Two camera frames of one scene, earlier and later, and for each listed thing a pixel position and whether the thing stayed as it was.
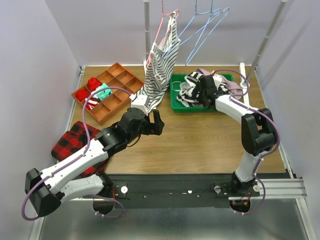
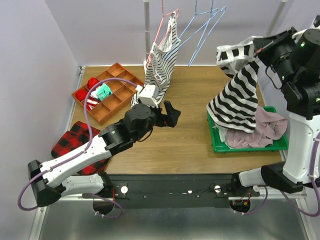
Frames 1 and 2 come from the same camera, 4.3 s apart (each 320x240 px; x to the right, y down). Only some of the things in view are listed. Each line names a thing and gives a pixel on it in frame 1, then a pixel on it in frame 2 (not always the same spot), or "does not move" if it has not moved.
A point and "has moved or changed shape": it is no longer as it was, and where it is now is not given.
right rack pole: x=269 y=33 does not move
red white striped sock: x=91 y=103 does not move
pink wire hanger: x=166 y=15 does not move
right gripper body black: x=201 y=93 -> x=277 y=52
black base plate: x=175 y=191 does not move
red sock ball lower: x=81 y=94 does not move
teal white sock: x=102 y=94 does not move
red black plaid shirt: x=73 y=143 does not move
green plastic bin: x=177 y=106 -> x=282 y=144
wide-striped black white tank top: x=190 y=90 -> x=235 y=104
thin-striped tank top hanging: x=158 y=65 does not move
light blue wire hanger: x=191 y=54 has moved or changed shape
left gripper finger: x=159 y=124 -> x=173 y=114
